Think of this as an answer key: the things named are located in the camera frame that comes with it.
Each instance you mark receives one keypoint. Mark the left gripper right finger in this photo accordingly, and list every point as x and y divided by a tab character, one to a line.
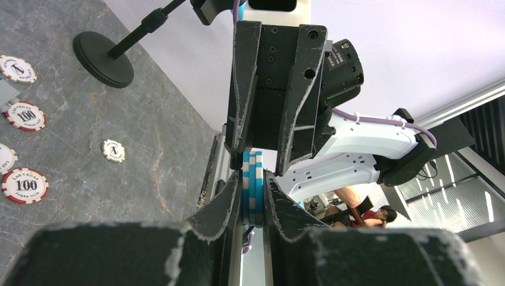
301	250

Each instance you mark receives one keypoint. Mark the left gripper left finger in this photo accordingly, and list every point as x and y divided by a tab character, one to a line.
205	249

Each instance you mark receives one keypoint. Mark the blue 10 poker chip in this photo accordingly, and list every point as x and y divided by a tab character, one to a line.
251	199
245	186

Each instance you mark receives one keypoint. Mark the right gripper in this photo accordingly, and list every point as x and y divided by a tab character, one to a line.
284	83

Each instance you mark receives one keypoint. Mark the red 100 poker chip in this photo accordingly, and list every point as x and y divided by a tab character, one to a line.
24	186

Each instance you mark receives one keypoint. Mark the white poker chip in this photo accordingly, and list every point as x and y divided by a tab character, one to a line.
8	158

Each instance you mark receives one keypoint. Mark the seated person in background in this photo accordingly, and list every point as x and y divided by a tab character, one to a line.
337	218

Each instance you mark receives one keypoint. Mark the grey poker chip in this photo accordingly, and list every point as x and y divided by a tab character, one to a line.
17	70
113	151

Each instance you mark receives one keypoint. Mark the blue grey lego block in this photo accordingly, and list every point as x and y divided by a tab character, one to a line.
9	96

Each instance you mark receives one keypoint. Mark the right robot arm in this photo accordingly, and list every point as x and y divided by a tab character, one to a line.
388	150

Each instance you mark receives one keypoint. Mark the blue microphone on stand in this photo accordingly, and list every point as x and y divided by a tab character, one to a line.
107	62

